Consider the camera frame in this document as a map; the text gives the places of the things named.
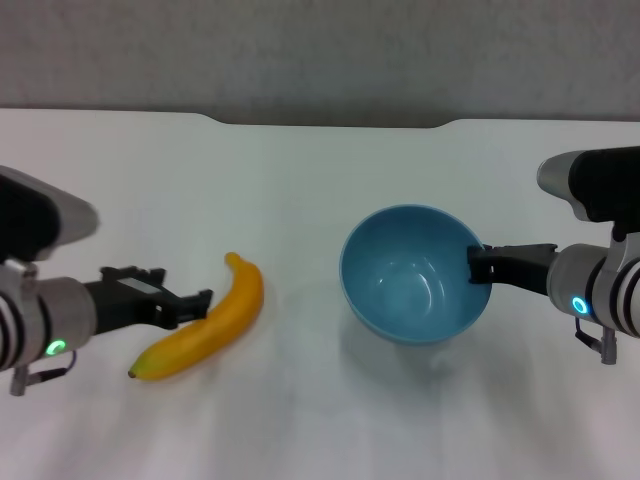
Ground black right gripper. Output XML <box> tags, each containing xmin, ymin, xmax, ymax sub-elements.
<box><xmin>467</xmin><ymin>243</ymin><xmax>559</xmax><ymax>297</ymax></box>

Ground yellow banana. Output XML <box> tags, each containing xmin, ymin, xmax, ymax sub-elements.
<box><xmin>127</xmin><ymin>251</ymin><xmax>265</xmax><ymax>384</ymax></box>

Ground black cable with grey connector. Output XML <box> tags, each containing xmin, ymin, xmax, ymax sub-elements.
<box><xmin>9</xmin><ymin>348</ymin><xmax>79</xmax><ymax>397</ymax></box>
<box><xmin>574</xmin><ymin>317</ymin><xmax>619</xmax><ymax>366</ymax></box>

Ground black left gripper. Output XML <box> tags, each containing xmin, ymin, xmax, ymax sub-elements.
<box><xmin>83</xmin><ymin>267</ymin><xmax>214</xmax><ymax>337</ymax></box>

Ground blue plastic bowl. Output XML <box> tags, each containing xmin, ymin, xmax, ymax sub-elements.
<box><xmin>339</xmin><ymin>203</ymin><xmax>494</xmax><ymax>346</ymax></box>

